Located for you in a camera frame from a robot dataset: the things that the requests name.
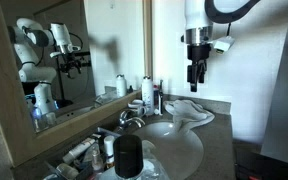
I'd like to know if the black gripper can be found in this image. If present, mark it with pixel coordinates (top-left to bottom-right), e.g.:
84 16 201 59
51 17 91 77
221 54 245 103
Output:
186 43 213 93

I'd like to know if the chrome faucet handle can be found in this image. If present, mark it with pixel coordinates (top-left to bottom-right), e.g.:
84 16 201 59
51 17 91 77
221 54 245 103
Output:
118 109 136 123

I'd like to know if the chrome sink faucet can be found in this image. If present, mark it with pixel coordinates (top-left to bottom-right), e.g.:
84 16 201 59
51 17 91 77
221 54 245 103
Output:
116 116 147 133

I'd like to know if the white crumpled towel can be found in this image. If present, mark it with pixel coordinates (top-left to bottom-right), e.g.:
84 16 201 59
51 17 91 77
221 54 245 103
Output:
163 98 216 135

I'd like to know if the black electric toothbrush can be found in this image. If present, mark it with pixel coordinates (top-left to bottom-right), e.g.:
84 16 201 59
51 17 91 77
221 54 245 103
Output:
158 79 165 116

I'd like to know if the white mug with green print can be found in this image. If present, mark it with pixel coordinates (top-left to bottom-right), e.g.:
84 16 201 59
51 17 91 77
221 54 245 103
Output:
127 98 148 118

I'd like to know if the white sink basin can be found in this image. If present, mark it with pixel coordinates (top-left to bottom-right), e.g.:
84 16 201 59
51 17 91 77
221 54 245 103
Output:
130 121 205 180

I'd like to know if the white standing panel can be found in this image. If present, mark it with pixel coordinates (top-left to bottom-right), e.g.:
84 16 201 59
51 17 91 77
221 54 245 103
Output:
260 0 288 168

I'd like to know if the black cylindrical cup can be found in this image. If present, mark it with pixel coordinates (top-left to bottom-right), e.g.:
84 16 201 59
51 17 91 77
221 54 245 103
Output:
98 134 170 180

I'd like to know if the black box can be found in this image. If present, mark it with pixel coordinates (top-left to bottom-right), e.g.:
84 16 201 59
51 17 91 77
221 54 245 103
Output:
233 142 288 180

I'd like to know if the small white capped bottle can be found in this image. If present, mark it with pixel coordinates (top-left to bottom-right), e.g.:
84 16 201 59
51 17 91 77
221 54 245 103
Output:
103 135 116 170

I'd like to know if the clear small pump bottle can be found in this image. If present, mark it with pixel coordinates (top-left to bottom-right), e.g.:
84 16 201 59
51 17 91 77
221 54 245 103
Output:
90 147 105 175

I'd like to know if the white cosmetic tube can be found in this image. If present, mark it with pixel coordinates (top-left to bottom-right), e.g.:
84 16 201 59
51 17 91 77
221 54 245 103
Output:
61 137 97 166

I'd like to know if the grey rolled tube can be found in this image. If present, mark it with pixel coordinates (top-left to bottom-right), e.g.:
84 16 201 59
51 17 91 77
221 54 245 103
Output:
55 162 80 180

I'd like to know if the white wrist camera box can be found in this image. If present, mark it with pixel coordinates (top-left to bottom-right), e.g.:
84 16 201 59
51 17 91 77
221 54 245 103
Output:
212 35 236 55

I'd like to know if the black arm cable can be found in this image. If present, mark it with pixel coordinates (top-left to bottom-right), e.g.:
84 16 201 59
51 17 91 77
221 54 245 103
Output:
226 22 233 38

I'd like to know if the wood framed wall mirror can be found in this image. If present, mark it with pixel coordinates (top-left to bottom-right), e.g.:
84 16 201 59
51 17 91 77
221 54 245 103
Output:
0 0 153 168

